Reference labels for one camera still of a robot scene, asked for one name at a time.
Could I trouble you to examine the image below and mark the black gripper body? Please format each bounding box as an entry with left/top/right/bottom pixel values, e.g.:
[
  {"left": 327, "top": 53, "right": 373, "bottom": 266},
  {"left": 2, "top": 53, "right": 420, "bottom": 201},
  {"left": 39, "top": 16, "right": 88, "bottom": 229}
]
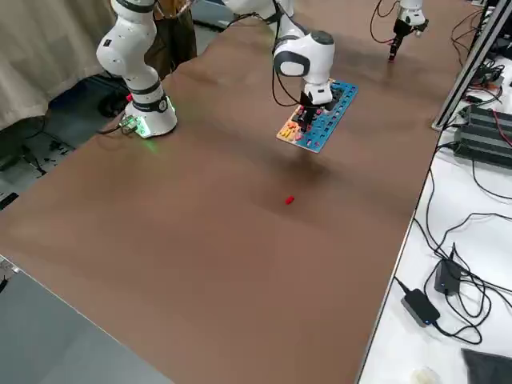
[
  {"left": 298, "top": 90, "right": 333, "bottom": 118},
  {"left": 394, "top": 18, "right": 414, "bottom": 40}
]

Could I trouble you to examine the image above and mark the colourful toy puzzle board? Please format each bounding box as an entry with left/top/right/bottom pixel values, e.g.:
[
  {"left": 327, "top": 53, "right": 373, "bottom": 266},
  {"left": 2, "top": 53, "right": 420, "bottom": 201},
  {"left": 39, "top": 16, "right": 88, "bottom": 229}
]
[{"left": 275, "top": 78, "right": 359, "bottom": 155}]

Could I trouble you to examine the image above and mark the black ribbed power supply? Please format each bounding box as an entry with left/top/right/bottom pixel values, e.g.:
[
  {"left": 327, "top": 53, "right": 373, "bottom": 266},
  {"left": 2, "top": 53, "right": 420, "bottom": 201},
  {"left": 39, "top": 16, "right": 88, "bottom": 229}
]
[
  {"left": 454, "top": 122, "right": 512, "bottom": 169},
  {"left": 463, "top": 104, "right": 512, "bottom": 135}
]

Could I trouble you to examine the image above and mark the grey black power adapter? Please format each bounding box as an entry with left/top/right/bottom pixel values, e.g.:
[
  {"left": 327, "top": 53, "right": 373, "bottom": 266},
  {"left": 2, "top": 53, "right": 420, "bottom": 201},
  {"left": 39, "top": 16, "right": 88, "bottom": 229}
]
[{"left": 401, "top": 288, "right": 442, "bottom": 329}]

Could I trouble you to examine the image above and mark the beige curtain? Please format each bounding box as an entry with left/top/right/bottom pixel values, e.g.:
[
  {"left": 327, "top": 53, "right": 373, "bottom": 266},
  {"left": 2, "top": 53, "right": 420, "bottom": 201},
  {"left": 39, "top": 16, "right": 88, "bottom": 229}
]
[{"left": 0, "top": 0, "right": 119, "bottom": 131}]

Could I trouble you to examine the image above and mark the cream tape roll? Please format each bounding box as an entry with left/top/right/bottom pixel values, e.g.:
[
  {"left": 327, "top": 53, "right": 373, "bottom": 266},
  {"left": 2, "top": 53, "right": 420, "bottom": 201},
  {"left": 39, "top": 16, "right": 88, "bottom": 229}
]
[{"left": 411, "top": 366, "right": 439, "bottom": 384}]

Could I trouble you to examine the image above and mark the black flat floor item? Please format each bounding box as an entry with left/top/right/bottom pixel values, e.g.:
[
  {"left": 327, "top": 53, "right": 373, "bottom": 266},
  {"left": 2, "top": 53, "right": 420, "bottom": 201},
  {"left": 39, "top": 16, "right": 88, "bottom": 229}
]
[{"left": 0, "top": 192, "right": 20, "bottom": 212}]

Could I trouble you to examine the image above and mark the dark grey cloth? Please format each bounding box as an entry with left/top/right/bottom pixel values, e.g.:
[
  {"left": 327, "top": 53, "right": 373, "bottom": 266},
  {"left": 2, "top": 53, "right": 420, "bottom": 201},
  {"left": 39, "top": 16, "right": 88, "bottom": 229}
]
[{"left": 460, "top": 347, "right": 512, "bottom": 384}]

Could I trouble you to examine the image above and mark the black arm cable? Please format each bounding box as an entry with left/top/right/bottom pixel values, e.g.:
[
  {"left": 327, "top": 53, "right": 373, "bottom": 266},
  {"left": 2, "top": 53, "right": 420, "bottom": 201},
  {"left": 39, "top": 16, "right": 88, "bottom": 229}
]
[
  {"left": 272, "top": 0, "right": 302, "bottom": 108},
  {"left": 370, "top": 0, "right": 401, "bottom": 45}
]

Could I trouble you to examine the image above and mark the aluminium frame post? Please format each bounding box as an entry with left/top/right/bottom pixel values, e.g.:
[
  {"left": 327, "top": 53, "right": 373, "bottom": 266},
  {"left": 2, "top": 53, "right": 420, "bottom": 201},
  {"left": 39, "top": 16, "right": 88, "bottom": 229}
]
[{"left": 430, "top": 0, "right": 512, "bottom": 131}]

